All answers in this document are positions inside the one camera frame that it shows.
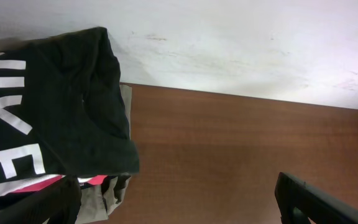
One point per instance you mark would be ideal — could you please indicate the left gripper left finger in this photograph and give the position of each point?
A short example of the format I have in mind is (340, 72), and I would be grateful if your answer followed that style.
(58, 203)

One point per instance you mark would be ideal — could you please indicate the black folded garment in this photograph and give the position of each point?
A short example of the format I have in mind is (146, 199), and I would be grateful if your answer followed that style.
(103, 198)

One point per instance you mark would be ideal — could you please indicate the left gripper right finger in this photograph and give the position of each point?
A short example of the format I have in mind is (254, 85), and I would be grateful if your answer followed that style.
(302, 203)

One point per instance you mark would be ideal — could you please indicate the red folded garment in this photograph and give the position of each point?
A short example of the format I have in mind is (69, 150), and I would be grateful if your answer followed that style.
(43, 182)

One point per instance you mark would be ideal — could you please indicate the grey folded garment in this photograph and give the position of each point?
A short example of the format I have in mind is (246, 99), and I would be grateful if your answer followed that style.
(18, 154)

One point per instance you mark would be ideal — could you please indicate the dark green t-shirt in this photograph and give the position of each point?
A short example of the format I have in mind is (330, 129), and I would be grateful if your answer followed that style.
(61, 109)

